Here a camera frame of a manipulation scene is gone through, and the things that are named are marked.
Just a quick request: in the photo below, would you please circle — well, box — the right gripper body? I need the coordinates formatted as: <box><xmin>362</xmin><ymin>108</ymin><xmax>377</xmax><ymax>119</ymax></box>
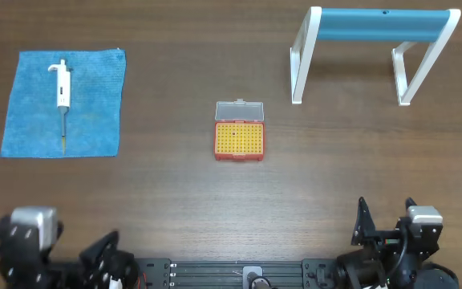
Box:
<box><xmin>374</xmin><ymin>222</ymin><xmax>444</xmax><ymax>258</ymax></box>

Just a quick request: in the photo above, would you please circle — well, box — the red and yellow tip box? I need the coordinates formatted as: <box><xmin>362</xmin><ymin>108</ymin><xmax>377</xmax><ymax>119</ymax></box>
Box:
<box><xmin>213</xmin><ymin>98</ymin><xmax>265</xmax><ymax>163</ymax></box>

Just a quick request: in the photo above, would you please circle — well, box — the blue cloth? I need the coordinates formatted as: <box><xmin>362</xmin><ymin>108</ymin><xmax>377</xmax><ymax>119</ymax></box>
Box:
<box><xmin>0</xmin><ymin>48</ymin><xmax>128</xmax><ymax>159</ymax></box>

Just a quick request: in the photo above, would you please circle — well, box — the white pipette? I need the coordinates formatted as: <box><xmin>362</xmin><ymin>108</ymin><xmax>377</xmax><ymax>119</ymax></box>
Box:
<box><xmin>47</xmin><ymin>59</ymin><xmax>72</xmax><ymax>156</ymax></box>

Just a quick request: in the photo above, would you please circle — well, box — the white and blue stand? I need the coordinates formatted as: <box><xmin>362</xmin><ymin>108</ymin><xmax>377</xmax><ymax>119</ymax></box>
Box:
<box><xmin>289</xmin><ymin>6</ymin><xmax>462</xmax><ymax>108</ymax></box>

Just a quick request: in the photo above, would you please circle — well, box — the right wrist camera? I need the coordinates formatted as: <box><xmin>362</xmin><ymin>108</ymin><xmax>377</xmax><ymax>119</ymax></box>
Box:
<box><xmin>406</xmin><ymin>205</ymin><xmax>444</xmax><ymax>225</ymax></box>

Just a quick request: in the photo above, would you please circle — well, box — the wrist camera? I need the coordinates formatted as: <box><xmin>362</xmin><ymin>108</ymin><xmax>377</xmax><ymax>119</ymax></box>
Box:
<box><xmin>10</xmin><ymin>206</ymin><xmax>59</xmax><ymax>252</ymax></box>
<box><xmin>406</xmin><ymin>205</ymin><xmax>444</xmax><ymax>225</ymax></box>

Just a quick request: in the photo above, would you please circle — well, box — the black cable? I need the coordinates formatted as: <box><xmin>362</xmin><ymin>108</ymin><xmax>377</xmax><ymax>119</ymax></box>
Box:
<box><xmin>389</xmin><ymin>224</ymin><xmax>411</xmax><ymax>282</ymax></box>

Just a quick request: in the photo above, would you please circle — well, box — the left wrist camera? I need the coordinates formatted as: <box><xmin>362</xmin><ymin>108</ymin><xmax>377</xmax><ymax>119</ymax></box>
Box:
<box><xmin>10</xmin><ymin>206</ymin><xmax>59</xmax><ymax>252</ymax></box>

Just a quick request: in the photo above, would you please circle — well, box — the mounting rail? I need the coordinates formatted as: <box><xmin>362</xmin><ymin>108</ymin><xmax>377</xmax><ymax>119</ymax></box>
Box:
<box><xmin>134</xmin><ymin>258</ymin><xmax>338</xmax><ymax>289</ymax></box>

